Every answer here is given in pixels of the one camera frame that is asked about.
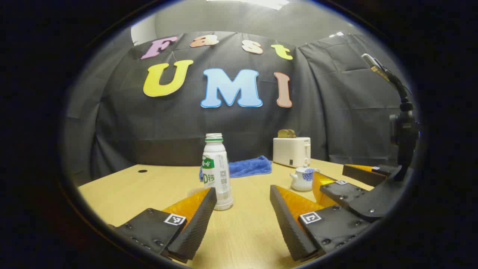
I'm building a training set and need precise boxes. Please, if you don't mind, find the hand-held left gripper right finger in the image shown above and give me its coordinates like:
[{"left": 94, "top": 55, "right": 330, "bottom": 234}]
[{"left": 270, "top": 185, "right": 374, "bottom": 262}]

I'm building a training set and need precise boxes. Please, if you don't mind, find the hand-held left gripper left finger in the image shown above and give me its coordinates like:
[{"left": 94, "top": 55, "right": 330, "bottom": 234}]
[{"left": 108, "top": 188, "right": 218, "bottom": 262}]

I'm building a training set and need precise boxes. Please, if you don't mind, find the white blue-patterned teacup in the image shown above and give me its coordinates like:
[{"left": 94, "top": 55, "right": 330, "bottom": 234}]
[{"left": 290, "top": 167, "right": 320, "bottom": 192}]

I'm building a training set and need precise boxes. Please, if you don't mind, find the white plastic water bottle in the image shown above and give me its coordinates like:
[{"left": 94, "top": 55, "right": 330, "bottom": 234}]
[{"left": 202, "top": 133, "right": 234, "bottom": 211}]

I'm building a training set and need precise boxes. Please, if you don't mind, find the white toaster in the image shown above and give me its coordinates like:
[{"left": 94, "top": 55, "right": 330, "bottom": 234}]
[{"left": 273, "top": 137, "right": 311, "bottom": 168}]

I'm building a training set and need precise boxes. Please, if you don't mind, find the blue towel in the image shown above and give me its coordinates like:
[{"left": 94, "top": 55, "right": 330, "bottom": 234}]
[{"left": 199, "top": 155, "right": 272, "bottom": 182}]

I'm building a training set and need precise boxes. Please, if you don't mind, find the black backdrop cloth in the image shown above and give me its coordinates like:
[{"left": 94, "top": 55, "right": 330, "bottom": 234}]
[{"left": 63, "top": 32, "right": 415, "bottom": 180}]

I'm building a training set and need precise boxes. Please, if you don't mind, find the ceiling light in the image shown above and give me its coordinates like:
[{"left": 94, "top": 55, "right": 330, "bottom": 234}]
[{"left": 207, "top": 0, "right": 290, "bottom": 10}]

